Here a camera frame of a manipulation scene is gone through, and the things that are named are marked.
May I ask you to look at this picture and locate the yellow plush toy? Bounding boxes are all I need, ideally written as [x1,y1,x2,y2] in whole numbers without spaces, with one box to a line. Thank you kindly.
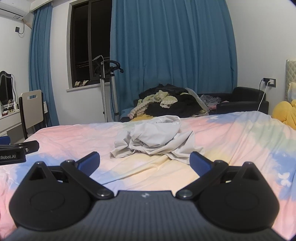
[272,100,296,130]

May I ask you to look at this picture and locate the vanity mirror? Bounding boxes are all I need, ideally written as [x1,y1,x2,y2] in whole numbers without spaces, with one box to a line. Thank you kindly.
[0,71,19,109]

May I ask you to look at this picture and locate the black clothes pile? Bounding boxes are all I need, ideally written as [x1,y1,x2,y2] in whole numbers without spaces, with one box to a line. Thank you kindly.
[139,84,210,118]

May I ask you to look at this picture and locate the garment steamer stand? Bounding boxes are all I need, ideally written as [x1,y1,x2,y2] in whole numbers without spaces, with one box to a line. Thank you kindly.
[92,54,124,123]

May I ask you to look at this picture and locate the padded headboard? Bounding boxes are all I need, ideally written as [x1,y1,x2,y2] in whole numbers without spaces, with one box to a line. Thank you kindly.
[285,60,296,102]

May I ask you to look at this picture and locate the clear plastic bag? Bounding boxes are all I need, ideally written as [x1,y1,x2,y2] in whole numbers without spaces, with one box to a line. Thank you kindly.
[200,94,222,107]

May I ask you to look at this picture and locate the small black wall socket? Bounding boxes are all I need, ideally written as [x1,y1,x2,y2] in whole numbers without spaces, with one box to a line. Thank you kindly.
[14,20,26,35]

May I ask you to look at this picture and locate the white air conditioner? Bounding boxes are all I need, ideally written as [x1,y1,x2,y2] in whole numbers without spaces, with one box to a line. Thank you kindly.
[0,2,30,19]

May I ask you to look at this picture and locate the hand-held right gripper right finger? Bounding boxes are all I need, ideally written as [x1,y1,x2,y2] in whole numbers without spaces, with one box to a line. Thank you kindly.
[176,151,270,200]

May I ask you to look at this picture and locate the desk toiletries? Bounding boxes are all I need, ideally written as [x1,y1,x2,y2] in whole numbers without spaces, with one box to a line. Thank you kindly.
[0,98,20,116]

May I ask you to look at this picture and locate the cream knitted blanket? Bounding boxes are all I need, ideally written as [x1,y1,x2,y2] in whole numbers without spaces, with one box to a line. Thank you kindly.
[128,90,178,120]

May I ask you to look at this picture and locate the wall power socket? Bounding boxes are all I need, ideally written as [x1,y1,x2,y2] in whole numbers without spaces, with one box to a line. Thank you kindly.
[263,77,277,88]

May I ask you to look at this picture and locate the dark window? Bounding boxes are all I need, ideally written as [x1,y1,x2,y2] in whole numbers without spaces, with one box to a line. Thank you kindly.
[66,0,112,92]

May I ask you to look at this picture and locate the beige garment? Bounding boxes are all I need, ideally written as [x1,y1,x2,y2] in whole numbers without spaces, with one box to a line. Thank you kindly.
[185,88,210,115]

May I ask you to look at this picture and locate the yellow cloth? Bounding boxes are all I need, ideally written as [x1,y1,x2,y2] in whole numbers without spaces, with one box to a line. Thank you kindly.
[128,115,153,121]

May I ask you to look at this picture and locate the wide blue curtain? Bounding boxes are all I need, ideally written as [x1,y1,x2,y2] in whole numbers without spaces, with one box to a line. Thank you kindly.
[110,0,238,109]

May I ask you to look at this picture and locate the pale pillow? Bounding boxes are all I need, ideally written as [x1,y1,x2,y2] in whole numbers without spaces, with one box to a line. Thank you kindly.
[288,82,296,102]

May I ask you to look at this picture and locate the white charger cable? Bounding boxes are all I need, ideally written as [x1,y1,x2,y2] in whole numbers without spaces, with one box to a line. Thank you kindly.
[258,80,274,111]

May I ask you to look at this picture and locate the black sofa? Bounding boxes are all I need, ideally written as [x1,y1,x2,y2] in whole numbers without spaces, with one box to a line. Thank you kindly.
[120,86,269,122]

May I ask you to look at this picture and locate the beige chair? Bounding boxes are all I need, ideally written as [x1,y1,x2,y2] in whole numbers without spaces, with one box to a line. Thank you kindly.
[18,90,50,139]

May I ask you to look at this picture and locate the white vanity desk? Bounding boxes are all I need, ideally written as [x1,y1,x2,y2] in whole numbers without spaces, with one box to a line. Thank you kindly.
[0,109,23,137]

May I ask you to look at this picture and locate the white collared shirt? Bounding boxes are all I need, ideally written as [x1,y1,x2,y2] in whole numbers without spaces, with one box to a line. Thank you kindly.
[110,115,206,165]

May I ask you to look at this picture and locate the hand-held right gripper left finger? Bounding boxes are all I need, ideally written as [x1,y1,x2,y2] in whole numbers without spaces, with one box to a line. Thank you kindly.
[21,152,114,200]

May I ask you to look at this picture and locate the pastel tie-dye bed blanket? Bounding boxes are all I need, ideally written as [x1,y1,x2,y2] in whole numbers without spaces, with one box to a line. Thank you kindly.
[0,111,296,232]

